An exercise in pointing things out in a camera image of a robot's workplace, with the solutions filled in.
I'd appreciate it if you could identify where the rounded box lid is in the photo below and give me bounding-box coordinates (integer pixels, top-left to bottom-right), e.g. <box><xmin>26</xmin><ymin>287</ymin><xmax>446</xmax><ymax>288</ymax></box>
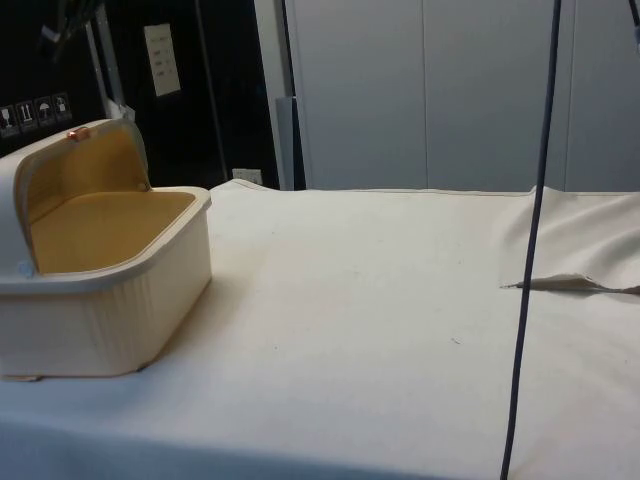
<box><xmin>0</xmin><ymin>118</ymin><xmax>152</xmax><ymax>277</ymax></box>

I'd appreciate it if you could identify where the pale locker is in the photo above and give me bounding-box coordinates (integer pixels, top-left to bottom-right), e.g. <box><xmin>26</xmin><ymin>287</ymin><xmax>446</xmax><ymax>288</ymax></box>
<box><xmin>292</xmin><ymin>0</ymin><xmax>569</xmax><ymax>193</ymax></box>

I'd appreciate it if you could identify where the black cabinet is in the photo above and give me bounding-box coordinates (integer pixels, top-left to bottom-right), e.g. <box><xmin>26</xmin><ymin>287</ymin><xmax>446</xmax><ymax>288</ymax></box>
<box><xmin>0</xmin><ymin>0</ymin><xmax>282</xmax><ymax>192</ymax></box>

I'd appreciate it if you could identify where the cream box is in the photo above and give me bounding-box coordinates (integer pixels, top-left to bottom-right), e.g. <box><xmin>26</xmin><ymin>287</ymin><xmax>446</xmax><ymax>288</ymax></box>
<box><xmin>0</xmin><ymin>184</ymin><xmax>214</xmax><ymax>384</ymax></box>

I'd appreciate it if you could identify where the grey post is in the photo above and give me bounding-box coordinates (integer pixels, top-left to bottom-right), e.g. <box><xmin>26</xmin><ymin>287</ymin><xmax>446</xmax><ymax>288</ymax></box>
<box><xmin>275</xmin><ymin>96</ymin><xmax>297</xmax><ymax>191</ymax></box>

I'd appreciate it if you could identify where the black cable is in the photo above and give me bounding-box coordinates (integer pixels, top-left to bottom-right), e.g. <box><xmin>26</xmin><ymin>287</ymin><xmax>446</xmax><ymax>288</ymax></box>
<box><xmin>498</xmin><ymin>0</ymin><xmax>561</xmax><ymax>480</ymax></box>
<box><xmin>279</xmin><ymin>0</ymin><xmax>307</xmax><ymax>191</ymax></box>

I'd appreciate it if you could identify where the silver metal frame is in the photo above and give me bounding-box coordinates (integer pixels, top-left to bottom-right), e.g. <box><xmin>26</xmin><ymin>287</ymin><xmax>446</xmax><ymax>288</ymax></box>
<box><xmin>83</xmin><ymin>0</ymin><xmax>136</xmax><ymax>122</ymax></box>

